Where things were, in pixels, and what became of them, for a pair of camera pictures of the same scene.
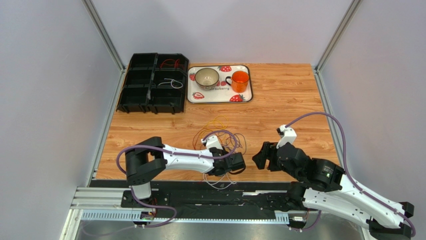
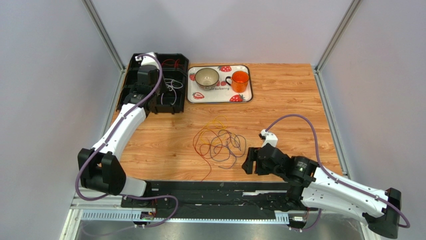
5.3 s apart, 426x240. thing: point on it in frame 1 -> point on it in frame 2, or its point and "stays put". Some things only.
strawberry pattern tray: (222, 93) stays put
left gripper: (223, 152) -> (157, 72)
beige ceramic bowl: (207, 78) stays put
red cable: (177, 61) stays put
